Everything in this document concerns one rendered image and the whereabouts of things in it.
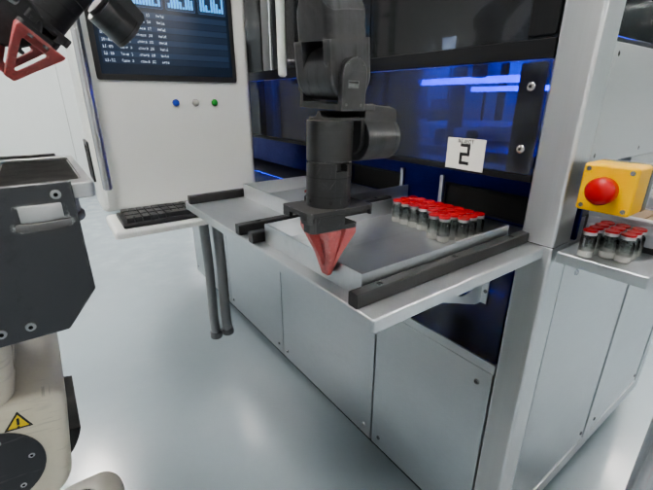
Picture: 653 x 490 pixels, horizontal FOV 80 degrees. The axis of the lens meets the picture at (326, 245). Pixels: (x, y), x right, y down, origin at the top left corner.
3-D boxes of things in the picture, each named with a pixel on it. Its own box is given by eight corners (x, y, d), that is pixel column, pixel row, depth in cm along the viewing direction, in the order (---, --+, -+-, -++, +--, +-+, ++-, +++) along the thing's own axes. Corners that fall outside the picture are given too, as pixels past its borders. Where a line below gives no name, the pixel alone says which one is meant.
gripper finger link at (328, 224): (355, 278, 53) (359, 211, 49) (311, 292, 49) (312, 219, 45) (326, 262, 58) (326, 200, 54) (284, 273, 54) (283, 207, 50)
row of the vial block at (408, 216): (396, 219, 82) (397, 197, 81) (469, 242, 69) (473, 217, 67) (389, 221, 81) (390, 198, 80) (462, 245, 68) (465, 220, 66)
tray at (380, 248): (398, 211, 88) (399, 196, 87) (505, 244, 69) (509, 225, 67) (265, 242, 69) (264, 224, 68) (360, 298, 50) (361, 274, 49)
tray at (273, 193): (345, 181, 121) (345, 170, 119) (407, 197, 101) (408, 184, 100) (244, 196, 102) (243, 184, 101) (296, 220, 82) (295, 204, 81)
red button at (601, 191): (589, 199, 60) (596, 173, 59) (619, 204, 57) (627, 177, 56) (578, 203, 58) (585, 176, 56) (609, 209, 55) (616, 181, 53)
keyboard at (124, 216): (247, 197, 132) (246, 191, 131) (264, 206, 121) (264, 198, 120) (116, 217, 111) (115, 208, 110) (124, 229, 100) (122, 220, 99)
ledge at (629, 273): (589, 244, 74) (591, 235, 73) (675, 266, 64) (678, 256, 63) (554, 261, 66) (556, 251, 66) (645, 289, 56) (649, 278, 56)
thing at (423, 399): (323, 249, 308) (323, 134, 277) (630, 403, 152) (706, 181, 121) (198, 282, 253) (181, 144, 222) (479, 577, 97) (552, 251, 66)
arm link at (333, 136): (296, 110, 47) (326, 111, 43) (340, 110, 51) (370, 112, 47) (297, 167, 49) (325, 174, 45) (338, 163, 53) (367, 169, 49)
